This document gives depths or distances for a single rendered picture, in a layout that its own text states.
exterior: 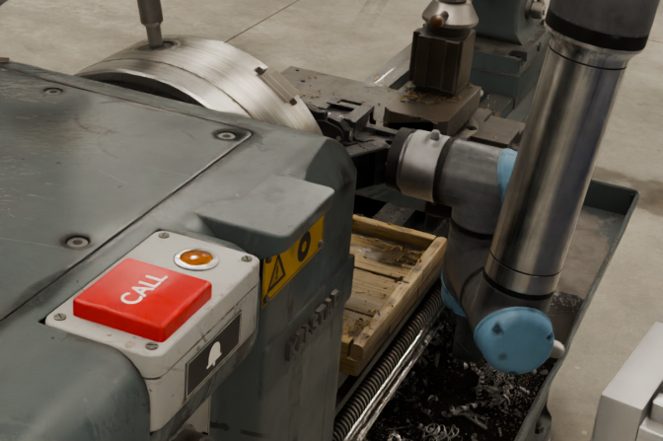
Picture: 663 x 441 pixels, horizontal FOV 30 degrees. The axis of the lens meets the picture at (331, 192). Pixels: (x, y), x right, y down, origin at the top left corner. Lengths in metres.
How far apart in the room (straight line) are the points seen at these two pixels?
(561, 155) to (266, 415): 0.40
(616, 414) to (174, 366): 0.38
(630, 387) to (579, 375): 2.11
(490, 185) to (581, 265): 1.09
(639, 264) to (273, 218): 2.86
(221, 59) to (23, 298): 0.50
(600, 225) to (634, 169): 1.73
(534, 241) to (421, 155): 0.19
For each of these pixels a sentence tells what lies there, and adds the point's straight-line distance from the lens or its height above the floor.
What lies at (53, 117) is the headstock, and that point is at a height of 1.25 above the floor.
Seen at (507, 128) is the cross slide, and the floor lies 0.97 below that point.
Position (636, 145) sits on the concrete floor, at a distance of 4.50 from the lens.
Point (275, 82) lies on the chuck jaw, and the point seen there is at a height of 1.21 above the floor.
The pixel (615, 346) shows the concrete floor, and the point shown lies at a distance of 3.23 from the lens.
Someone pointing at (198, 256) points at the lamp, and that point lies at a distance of 0.78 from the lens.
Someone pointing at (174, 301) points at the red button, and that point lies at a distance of 0.72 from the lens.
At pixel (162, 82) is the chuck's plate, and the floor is 1.23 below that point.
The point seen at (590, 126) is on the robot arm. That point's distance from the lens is 1.18.
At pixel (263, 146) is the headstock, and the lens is 0.95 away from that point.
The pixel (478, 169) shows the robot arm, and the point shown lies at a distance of 1.33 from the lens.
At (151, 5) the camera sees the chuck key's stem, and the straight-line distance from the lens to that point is 1.20.
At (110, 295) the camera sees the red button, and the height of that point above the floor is 1.27.
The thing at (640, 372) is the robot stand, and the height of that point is 1.12.
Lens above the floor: 1.63
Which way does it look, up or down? 25 degrees down
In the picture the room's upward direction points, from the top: 5 degrees clockwise
